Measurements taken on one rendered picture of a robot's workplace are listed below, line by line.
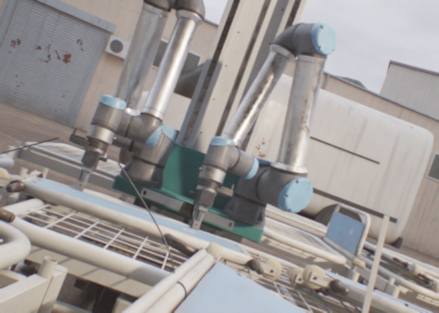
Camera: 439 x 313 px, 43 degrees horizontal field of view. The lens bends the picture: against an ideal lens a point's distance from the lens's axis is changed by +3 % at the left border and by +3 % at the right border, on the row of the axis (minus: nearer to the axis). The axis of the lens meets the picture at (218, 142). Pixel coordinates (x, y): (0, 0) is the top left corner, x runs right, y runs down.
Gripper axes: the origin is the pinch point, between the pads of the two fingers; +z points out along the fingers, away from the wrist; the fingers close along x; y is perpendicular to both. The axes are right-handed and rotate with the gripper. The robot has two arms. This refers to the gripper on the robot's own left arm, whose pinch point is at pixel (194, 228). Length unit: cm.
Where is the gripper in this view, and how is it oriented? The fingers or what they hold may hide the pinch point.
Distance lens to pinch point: 194.3
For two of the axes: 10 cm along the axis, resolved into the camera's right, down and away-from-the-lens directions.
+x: 2.1, -1.6, -9.7
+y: -9.3, -3.4, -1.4
